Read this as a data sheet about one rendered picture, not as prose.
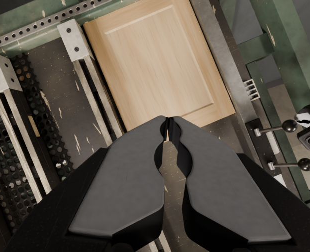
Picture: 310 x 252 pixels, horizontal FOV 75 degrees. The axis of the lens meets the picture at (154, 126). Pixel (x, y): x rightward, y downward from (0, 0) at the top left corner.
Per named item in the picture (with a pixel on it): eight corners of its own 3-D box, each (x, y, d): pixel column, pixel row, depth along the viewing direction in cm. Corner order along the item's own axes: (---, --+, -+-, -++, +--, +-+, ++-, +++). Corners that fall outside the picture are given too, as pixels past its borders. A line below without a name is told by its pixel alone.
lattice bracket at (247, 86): (248, 80, 72) (252, 78, 69) (255, 98, 72) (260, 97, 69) (237, 84, 72) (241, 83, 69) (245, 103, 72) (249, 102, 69)
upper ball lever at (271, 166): (268, 158, 69) (313, 155, 57) (272, 168, 69) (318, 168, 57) (262, 162, 67) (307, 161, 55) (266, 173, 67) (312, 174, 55)
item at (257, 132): (254, 125, 69) (297, 116, 57) (259, 135, 69) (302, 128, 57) (248, 129, 67) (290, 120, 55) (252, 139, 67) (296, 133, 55)
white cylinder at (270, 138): (276, 151, 72) (267, 130, 72) (281, 152, 69) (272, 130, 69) (268, 154, 72) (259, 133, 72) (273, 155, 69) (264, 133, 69)
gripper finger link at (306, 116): (306, 108, 61) (333, 105, 52) (291, 122, 61) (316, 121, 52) (299, 101, 61) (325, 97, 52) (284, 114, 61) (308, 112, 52)
